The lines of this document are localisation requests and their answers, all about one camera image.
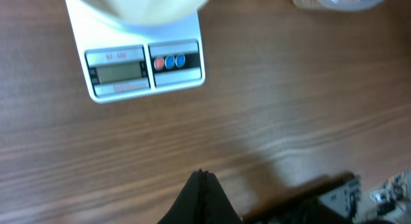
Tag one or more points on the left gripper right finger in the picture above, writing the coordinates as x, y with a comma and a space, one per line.
216, 207

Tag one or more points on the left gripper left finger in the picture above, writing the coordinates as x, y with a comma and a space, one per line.
185, 208

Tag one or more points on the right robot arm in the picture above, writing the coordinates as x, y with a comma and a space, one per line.
339, 199

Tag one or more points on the white digital kitchen scale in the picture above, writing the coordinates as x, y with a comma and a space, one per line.
124, 61

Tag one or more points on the white round bowl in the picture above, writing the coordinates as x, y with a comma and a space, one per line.
144, 12

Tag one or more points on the clear plastic container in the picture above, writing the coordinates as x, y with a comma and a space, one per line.
349, 5

